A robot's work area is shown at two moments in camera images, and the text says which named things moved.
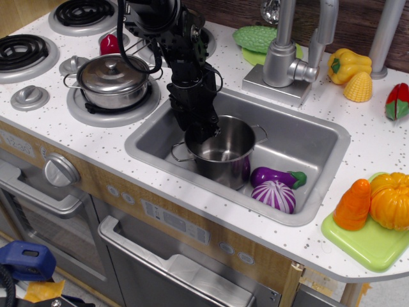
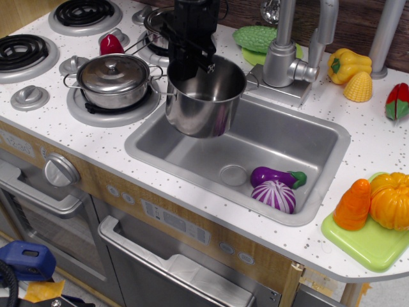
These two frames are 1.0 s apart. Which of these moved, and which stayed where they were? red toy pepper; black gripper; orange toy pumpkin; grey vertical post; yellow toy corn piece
Moved: black gripper
Stayed: grey vertical post; yellow toy corn piece; orange toy pumpkin; red toy pepper
